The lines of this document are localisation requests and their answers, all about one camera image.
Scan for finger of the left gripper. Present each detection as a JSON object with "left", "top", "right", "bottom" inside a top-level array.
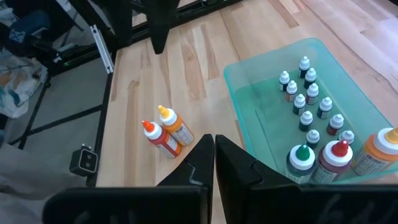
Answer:
[
  {"left": 146, "top": 0, "right": 164, "bottom": 55},
  {"left": 161, "top": 0, "right": 182, "bottom": 50}
]

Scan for large green colouring bottle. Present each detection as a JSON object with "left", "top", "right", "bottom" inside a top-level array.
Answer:
[{"left": 285, "top": 144, "right": 317, "bottom": 185}]

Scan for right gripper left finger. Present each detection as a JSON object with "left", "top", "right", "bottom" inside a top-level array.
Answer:
[{"left": 157, "top": 133, "right": 215, "bottom": 224}]

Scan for black table-level camera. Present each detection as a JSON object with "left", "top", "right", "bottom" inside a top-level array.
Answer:
[{"left": 68, "top": 143, "right": 99, "bottom": 177}]

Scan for black tripod stand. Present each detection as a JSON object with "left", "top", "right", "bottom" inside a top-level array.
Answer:
[{"left": 8, "top": 70, "right": 105, "bottom": 151}]

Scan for large red colouring bottle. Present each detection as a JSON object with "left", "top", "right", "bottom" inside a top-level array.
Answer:
[{"left": 310, "top": 139, "right": 354, "bottom": 185}]

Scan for patterned white cloth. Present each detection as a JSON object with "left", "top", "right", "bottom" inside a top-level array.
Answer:
[{"left": 0, "top": 49, "right": 48, "bottom": 119}]

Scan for large orange colouring bottle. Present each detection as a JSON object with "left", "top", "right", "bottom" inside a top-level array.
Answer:
[{"left": 142, "top": 119, "right": 182, "bottom": 159}]

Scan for pale orange bottle yellow bands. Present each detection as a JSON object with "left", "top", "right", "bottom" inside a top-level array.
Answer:
[{"left": 351, "top": 126, "right": 398, "bottom": 177}]

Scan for silver aluminium extrusion bar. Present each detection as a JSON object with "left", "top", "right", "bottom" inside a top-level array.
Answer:
[{"left": 89, "top": 24, "right": 115, "bottom": 75}]

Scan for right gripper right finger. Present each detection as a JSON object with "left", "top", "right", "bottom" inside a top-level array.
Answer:
[{"left": 215, "top": 134, "right": 301, "bottom": 224}]

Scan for green translucent plastic bin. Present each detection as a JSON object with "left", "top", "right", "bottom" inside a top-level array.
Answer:
[{"left": 223, "top": 37, "right": 398, "bottom": 187}]

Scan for large yellow colouring bottle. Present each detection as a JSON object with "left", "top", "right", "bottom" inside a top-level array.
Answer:
[{"left": 157, "top": 105, "right": 195, "bottom": 147}]

